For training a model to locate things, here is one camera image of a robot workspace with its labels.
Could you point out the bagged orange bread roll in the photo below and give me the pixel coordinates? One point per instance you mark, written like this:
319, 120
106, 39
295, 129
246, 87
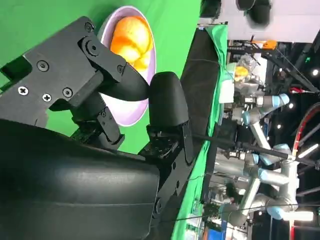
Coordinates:
241, 71

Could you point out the lilac plate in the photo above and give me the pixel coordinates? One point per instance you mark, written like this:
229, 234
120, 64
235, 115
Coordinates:
130, 112

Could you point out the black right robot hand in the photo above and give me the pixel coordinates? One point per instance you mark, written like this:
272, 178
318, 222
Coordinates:
75, 187

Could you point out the black pole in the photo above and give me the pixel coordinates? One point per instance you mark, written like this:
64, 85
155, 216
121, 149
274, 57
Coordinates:
262, 149

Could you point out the orange and white bread roll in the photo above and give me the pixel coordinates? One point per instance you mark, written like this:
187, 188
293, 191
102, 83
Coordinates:
132, 37

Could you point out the black backdrop curtain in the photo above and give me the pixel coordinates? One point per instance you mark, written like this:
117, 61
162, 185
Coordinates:
202, 75

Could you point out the orange device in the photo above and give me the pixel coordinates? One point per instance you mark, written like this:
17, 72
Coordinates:
268, 45

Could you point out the black round lamp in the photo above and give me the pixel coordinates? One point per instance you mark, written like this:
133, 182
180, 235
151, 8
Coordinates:
260, 12

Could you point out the green table cloth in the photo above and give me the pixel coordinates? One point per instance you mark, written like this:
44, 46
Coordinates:
172, 37

